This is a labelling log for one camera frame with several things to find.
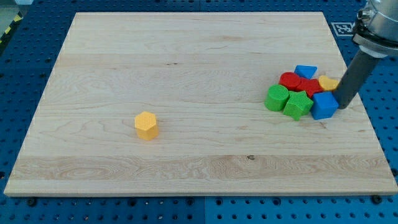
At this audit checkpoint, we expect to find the wooden board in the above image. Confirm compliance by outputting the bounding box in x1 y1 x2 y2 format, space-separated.
4 12 397 197

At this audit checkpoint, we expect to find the red star block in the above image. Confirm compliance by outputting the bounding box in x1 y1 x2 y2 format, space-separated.
295 77 323 99

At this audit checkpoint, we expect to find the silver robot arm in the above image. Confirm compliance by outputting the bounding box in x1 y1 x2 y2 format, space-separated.
333 0 397 110

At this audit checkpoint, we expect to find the yellow crescent block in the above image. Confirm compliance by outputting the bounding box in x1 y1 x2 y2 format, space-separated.
318 75 339 91

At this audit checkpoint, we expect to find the white fiducial marker tag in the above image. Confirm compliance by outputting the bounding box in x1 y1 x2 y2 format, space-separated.
331 22 353 37

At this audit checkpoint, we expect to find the yellow hexagon block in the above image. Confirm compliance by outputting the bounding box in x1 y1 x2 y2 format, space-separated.
134 111 159 141

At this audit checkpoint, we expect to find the green cylinder block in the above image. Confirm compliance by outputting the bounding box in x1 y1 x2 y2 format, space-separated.
264 84 289 111

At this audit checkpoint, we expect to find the blue triangle block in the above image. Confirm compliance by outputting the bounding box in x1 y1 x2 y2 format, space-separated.
294 65 318 79

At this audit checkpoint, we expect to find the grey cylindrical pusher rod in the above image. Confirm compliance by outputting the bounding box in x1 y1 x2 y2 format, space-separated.
333 49 381 110

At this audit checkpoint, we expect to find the blue cube block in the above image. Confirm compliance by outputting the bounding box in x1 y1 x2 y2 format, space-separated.
311 91 339 120

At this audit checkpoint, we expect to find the red cylinder block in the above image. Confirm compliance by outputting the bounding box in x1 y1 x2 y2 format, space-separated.
279 72 301 91

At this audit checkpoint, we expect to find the green star block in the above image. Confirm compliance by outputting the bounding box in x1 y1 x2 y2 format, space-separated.
282 91 313 121

